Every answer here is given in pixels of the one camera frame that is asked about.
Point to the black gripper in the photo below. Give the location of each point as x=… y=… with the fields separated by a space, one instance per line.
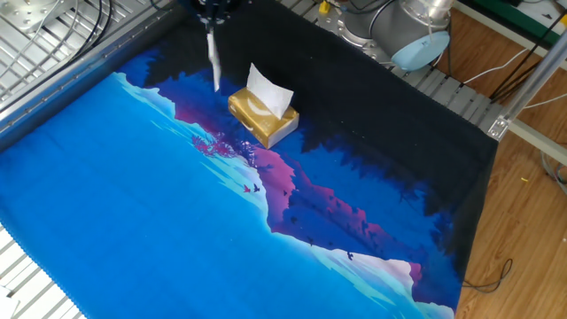
x=217 y=2

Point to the white napkin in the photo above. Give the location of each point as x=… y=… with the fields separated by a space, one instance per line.
x=215 y=62
x=270 y=93

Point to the gold tissue pack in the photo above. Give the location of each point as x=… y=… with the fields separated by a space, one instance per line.
x=261 y=124

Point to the metal mounting plate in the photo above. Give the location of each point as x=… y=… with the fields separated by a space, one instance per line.
x=26 y=13

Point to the blue mountain landscape tablecloth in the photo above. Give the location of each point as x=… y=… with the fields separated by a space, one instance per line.
x=133 y=221

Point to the white paper sheet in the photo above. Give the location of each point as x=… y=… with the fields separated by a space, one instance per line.
x=8 y=305

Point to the aluminium table edge rail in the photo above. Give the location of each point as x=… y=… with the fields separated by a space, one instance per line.
x=66 y=84

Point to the aluminium frame post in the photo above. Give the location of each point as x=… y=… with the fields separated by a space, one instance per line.
x=531 y=84

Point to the aluminium frame crossbeam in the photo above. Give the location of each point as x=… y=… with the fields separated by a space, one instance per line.
x=540 y=139

